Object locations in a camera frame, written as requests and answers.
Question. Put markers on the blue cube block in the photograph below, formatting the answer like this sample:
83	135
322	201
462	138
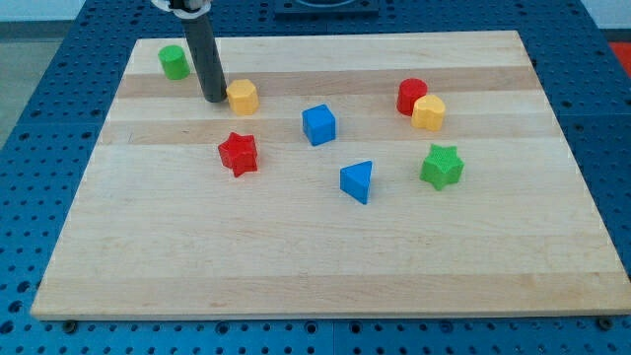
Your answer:
319	124

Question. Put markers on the blue triangle block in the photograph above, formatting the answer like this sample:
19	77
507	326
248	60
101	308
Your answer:
355	180

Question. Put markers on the yellow hexagon block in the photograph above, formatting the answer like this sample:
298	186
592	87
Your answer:
243	97

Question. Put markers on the gray cylindrical robot arm tool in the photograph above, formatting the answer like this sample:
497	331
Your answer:
199	35

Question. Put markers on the green cylinder block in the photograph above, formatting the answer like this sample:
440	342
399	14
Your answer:
173	62

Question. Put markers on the yellow heart block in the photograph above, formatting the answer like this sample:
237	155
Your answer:
428	113

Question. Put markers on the light wooden board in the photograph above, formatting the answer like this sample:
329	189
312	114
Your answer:
159	229

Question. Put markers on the red star block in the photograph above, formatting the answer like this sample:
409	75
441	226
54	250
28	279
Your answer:
239	154

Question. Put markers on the green star block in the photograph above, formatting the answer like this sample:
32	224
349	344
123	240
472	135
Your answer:
442	166

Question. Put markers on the red cylinder block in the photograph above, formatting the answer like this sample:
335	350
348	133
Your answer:
409	91

